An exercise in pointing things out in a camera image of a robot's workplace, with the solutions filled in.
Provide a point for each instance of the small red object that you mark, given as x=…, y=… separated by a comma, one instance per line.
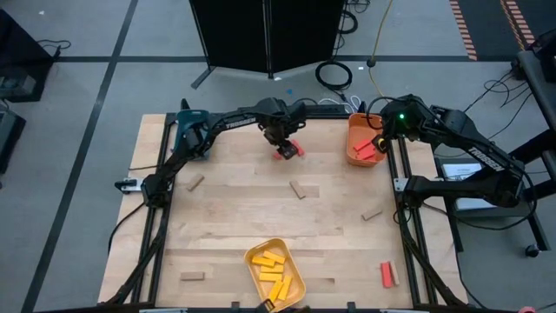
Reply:
x=527, y=310

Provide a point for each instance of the silver metal bracket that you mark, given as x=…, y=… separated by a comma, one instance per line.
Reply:
x=400, y=184

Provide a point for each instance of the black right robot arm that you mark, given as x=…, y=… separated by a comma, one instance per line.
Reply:
x=460, y=130

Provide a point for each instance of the black frame post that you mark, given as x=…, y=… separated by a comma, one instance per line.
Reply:
x=185, y=105
x=362, y=108

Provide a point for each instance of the white paper sheet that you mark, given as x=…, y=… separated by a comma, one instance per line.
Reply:
x=478, y=204

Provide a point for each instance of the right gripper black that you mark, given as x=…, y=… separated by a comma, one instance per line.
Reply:
x=399, y=117

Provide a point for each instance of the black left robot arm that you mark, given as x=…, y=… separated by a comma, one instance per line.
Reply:
x=236, y=121

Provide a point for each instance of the yellow plastic bin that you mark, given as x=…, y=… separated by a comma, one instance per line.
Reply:
x=290, y=268

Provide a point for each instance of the black equipment stand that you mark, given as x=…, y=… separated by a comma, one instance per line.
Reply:
x=540, y=148

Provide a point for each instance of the large black cabinet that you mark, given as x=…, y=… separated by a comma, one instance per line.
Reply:
x=21, y=56

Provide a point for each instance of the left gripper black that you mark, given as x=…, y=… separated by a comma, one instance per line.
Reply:
x=282, y=119

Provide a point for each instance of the yellow wooden block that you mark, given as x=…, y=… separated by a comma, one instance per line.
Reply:
x=274, y=257
x=274, y=292
x=263, y=261
x=285, y=288
x=270, y=277
x=273, y=269

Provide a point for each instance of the teal plastic bin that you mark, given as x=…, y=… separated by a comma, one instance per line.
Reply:
x=191, y=115

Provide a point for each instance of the orange plastic bin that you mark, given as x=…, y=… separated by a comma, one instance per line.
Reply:
x=356, y=126

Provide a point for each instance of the long black bar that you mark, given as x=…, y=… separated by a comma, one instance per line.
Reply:
x=330, y=109

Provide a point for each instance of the black aluminium table frame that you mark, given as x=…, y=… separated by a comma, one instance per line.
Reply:
x=330, y=117

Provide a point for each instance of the black caster wheel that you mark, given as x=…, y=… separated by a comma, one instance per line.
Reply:
x=532, y=251

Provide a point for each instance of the black folding divider screen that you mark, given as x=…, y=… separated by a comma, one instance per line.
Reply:
x=234, y=35

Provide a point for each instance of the orange striped floor tape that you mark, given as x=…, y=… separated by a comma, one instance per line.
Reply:
x=519, y=24
x=465, y=30

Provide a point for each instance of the small black equipment box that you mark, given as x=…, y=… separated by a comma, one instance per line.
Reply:
x=11, y=139

